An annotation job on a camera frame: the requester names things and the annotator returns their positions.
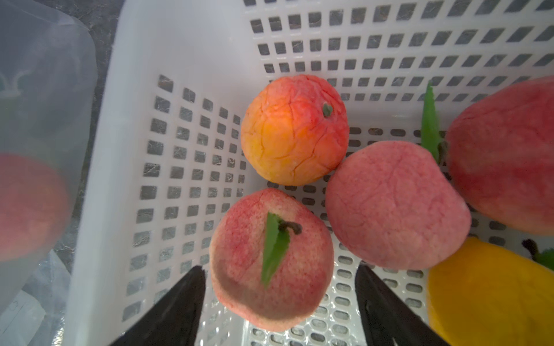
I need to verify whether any orange-red peach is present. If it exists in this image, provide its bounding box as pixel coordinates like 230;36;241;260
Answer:
240;74;349;186

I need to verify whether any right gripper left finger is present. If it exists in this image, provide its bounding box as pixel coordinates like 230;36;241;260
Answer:
111;265;206;346

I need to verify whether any white plastic basket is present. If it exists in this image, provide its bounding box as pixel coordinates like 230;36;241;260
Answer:
63;1;553;345

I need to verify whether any green printed zip-top bag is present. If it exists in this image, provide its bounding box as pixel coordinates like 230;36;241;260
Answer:
1;1;98;309

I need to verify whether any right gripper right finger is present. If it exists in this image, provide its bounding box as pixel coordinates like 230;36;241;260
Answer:
355;263;448;346

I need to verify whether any clear blue-zipper bag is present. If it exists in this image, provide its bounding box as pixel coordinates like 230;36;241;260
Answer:
1;250;72;345

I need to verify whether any red peach back right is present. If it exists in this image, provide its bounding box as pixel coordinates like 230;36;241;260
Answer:
421;76;553;236

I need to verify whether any yellow peach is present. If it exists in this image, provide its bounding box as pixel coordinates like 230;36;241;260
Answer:
427;237;553;345

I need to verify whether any pink peach with leaf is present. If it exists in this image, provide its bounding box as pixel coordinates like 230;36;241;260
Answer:
209;188;334;332

